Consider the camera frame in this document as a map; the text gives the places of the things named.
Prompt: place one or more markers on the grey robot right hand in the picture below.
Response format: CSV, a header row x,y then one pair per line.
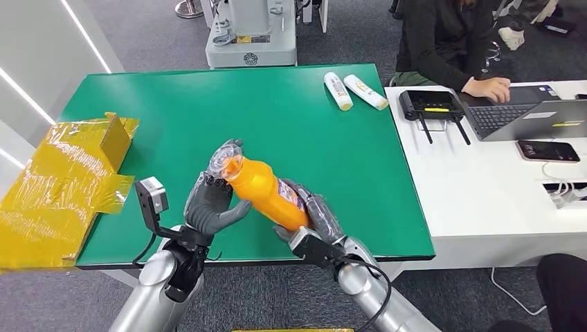
x,y
323,215

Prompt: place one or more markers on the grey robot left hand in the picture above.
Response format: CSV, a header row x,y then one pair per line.
x,y
206,206

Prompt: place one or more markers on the large orange bottle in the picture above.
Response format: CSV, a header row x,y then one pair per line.
x,y
266,194

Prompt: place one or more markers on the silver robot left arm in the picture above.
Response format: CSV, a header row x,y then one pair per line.
x,y
153,293

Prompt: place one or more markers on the small white bottle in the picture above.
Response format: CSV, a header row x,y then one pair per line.
x,y
365,91
338,90

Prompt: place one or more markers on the white table leg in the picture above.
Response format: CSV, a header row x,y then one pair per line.
x,y
121,277

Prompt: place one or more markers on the black controller with antennas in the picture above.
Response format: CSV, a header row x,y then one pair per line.
x,y
429,103

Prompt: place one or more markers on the yellow taped cardboard box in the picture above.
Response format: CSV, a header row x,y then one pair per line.
x,y
50,197

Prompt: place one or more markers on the white machine base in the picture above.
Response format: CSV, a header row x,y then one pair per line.
x,y
257,46

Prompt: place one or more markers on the chrome stand base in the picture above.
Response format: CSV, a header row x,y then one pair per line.
x,y
188,9

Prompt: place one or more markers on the seated person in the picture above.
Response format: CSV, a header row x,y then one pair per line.
x,y
435,41

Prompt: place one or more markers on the person's hand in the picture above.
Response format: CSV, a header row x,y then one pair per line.
x,y
490,88

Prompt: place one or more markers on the black smartphone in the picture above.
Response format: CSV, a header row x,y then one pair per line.
x,y
548,151

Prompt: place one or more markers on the chrome chair base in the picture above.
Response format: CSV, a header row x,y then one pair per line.
x,y
493,52

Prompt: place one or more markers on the grey laptop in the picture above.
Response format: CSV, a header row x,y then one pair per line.
x,y
541,120

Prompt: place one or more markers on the person in black trousers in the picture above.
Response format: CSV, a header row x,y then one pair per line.
x,y
564,288

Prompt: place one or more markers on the white shoe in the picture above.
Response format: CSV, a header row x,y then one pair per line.
x,y
511,37

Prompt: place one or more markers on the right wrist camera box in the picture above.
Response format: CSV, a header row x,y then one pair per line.
x,y
312,249

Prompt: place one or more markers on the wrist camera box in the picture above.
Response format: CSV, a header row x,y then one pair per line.
x,y
312,249
149,199

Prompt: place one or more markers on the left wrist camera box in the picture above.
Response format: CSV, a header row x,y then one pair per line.
x,y
149,199

